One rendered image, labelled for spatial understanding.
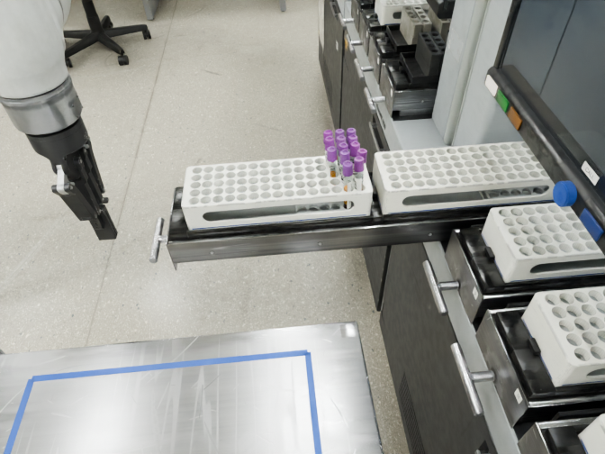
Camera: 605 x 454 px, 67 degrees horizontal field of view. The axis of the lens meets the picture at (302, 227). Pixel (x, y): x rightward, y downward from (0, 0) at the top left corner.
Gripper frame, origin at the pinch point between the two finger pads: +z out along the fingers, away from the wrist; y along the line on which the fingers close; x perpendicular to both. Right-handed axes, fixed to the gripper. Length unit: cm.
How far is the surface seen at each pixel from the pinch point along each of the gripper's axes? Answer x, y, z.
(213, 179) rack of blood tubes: -19.9, 1.0, -6.7
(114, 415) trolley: -9.4, -34.2, -2.1
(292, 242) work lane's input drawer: -31.7, -6.8, 1.4
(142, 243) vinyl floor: 26, 69, 80
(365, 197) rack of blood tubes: -43.7, -5.0, -5.7
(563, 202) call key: -63, -21, -18
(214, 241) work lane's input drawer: -19.3, -6.8, -0.4
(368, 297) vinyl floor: -58, 34, 80
